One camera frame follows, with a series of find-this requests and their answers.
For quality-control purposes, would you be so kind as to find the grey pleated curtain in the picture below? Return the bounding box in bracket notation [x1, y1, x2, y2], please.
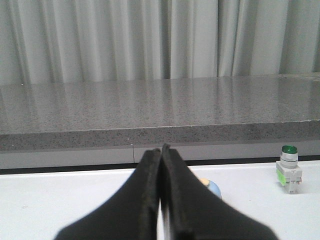
[0, 0, 320, 85]

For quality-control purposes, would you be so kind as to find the blue and cream call bell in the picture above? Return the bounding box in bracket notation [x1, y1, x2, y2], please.
[199, 178, 222, 199]

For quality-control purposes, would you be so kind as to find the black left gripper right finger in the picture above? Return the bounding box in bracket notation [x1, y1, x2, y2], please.
[161, 144, 277, 240]

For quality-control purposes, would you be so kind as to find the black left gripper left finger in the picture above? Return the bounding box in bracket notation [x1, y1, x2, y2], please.
[55, 148, 161, 240]

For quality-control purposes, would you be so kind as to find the green pushbutton switch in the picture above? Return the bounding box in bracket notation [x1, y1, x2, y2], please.
[276, 145, 303, 194]

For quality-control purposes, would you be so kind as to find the grey stone counter ledge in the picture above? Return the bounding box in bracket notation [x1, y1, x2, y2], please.
[0, 73, 320, 169]

